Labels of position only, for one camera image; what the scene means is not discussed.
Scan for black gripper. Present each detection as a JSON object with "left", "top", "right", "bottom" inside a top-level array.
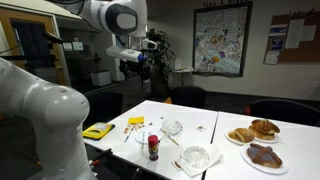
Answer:
[{"left": 125, "top": 59, "right": 151, "bottom": 81}]

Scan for yellow Crayola marker box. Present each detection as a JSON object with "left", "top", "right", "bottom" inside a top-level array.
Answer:
[{"left": 81, "top": 122, "right": 116, "bottom": 141}]

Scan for potted green plant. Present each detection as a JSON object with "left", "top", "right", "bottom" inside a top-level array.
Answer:
[{"left": 145, "top": 28, "right": 176, "bottom": 97}]

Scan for small side table with papers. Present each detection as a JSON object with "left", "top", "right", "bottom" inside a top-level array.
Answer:
[{"left": 173, "top": 66, "right": 195, "bottom": 86}]

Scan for white storage box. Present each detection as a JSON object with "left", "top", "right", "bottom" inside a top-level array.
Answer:
[{"left": 90, "top": 69, "right": 113, "bottom": 88}]

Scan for yellow sticky note pad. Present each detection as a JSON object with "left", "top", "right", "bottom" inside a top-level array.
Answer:
[{"left": 127, "top": 116, "right": 146, "bottom": 126}]

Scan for black office chair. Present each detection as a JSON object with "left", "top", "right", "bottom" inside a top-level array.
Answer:
[
  {"left": 169, "top": 85, "right": 208, "bottom": 109},
  {"left": 248, "top": 98, "right": 320, "bottom": 128}
]

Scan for small white plate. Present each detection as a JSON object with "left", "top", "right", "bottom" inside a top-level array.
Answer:
[{"left": 134, "top": 127, "right": 164, "bottom": 145}]

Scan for marker pen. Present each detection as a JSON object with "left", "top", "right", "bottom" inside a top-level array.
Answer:
[{"left": 123, "top": 124, "right": 136, "bottom": 144}]

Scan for white window sign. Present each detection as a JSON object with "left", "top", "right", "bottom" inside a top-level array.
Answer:
[
  {"left": 72, "top": 41, "right": 84, "bottom": 52},
  {"left": 62, "top": 42, "right": 74, "bottom": 52}
]

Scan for yellow-green pencil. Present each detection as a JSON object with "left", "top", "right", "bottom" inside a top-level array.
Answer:
[{"left": 163, "top": 129, "right": 180, "bottom": 147}]

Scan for framed colouring poster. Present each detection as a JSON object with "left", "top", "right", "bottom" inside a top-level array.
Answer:
[{"left": 192, "top": 1, "right": 254, "bottom": 78}]

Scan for small brown wrapper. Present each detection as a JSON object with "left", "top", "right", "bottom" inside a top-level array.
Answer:
[{"left": 171, "top": 160, "right": 183, "bottom": 170}]

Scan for white paper napkin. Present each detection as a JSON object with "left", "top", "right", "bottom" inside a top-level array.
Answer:
[{"left": 171, "top": 143, "right": 224, "bottom": 178}]

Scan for tan bread rolls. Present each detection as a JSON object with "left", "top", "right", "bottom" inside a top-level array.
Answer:
[{"left": 228, "top": 127, "right": 256, "bottom": 144}]

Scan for white notice paper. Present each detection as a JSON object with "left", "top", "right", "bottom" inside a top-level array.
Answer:
[{"left": 264, "top": 50, "right": 281, "bottom": 65}]

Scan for brown twisted bread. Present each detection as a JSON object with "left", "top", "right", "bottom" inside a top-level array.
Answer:
[{"left": 248, "top": 118, "right": 281, "bottom": 141}]

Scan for dark blue flyer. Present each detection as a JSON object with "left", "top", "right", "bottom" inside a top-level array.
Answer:
[{"left": 269, "top": 35, "right": 286, "bottom": 52}]

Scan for blue white flyer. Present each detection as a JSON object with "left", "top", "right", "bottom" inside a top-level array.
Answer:
[{"left": 268, "top": 23, "right": 289, "bottom": 37}]

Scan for tall white paper sheet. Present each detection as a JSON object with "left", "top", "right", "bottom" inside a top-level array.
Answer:
[{"left": 284, "top": 18, "right": 305, "bottom": 50}]

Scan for cork bulletin board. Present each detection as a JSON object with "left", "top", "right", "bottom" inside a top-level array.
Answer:
[{"left": 263, "top": 11, "right": 320, "bottom": 65}]

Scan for large white plate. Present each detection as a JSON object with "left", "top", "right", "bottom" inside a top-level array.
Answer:
[{"left": 239, "top": 143, "right": 290, "bottom": 175}]

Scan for small white paper sheet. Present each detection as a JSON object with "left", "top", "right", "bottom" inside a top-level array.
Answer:
[{"left": 301, "top": 24, "right": 318, "bottom": 42}]

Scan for black camera on stand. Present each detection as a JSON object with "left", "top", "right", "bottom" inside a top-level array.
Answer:
[{"left": 0, "top": 31, "right": 65, "bottom": 56}]

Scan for orange wooden door frame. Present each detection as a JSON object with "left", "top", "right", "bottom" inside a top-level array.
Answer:
[{"left": 0, "top": 6, "right": 72, "bottom": 87}]

